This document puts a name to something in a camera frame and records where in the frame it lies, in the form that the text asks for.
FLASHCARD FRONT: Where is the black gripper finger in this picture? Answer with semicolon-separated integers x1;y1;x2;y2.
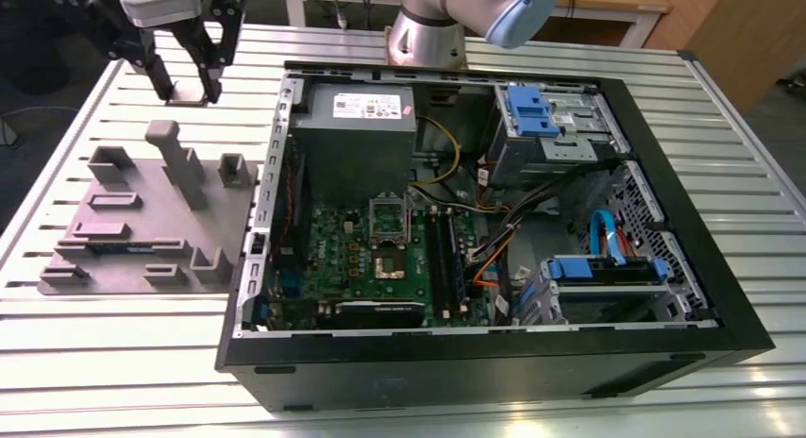
168;0;248;105
44;0;176;104

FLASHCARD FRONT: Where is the CPU socket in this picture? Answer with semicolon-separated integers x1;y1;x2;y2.
369;247;412;282

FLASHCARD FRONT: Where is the grey power supply unit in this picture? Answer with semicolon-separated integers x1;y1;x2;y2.
291;81;418;197

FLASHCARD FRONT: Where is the grey plastic parts rack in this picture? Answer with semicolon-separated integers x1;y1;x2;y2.
35;119;263;297

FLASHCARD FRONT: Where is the bare RAM stick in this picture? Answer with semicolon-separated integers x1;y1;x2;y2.
84;242;159;255

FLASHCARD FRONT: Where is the metal socket cover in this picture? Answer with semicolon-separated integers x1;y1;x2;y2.
367;191;415;249

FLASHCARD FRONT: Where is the metal locking lever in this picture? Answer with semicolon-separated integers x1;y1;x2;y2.
407;188;419;251

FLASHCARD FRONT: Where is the green motherboard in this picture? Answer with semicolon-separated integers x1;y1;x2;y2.
267;204;499;329

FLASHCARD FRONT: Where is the blue plastic drive latch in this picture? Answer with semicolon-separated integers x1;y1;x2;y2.
504;84;563;139

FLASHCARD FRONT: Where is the black RAM slot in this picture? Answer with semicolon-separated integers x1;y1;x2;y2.
423;207;450;317
439;207;472;316

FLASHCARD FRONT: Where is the silver drive cage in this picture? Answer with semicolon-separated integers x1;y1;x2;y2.
488;82;632;188

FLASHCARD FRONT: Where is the wooden desk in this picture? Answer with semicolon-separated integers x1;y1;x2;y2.
552;0;675;50

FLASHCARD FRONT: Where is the black graphics card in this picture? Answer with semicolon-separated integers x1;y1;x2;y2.
331;298;428;330

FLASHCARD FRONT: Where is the hard disk in blue carrier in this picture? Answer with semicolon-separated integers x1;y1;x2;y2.
544;254;670;287

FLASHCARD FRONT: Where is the black PC case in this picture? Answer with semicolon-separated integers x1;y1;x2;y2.
213;59;776;413

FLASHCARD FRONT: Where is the silver disk bay cage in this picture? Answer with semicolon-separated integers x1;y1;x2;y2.
512;256;719;327

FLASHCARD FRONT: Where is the brown wooden cabinet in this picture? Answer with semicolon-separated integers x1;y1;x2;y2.
683;0;806;116

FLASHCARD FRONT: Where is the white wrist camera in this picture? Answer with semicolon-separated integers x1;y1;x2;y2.
111;0;204;29

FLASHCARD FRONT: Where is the yellow wire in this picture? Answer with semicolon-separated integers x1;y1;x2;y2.
412;114;464;188

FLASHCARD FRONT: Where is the black cable bundle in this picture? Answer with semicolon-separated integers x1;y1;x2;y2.
464;158;626;265

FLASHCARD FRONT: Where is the orange wire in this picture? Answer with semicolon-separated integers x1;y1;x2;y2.
470;239;508;289

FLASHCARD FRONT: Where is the blue SATA wire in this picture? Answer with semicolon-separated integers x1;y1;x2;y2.
590;209;632;265

